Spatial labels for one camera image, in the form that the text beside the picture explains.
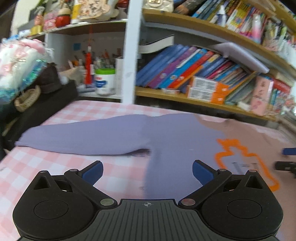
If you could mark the row of blue books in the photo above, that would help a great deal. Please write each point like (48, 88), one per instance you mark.
(173, 67)

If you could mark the lower orange white box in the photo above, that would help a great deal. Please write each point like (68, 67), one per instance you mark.
(205, 95)

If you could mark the red hanging tassel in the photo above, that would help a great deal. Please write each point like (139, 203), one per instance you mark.
(88, 59)

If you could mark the white green-lid jar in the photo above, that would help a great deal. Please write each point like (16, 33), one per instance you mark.
(105, 81)

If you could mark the wooden bookshelf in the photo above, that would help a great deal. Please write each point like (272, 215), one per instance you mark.
(150, 31)

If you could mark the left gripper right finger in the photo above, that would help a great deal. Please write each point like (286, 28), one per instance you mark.
(211, 181)

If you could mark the purple and mauve sweater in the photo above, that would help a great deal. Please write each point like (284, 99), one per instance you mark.
(174, 142)

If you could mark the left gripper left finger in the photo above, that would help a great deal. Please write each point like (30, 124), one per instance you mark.
(82, 182)

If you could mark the pink sticker cylinder container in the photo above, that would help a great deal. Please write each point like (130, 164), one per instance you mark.
(261, 94)

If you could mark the white quilted handbag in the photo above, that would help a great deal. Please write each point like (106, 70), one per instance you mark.
(160, 5)

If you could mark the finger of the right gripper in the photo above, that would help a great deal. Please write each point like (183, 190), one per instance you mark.
(286, 166)
(289, 151)

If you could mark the pink checkered table mat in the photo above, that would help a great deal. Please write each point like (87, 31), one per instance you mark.
(123, 175)

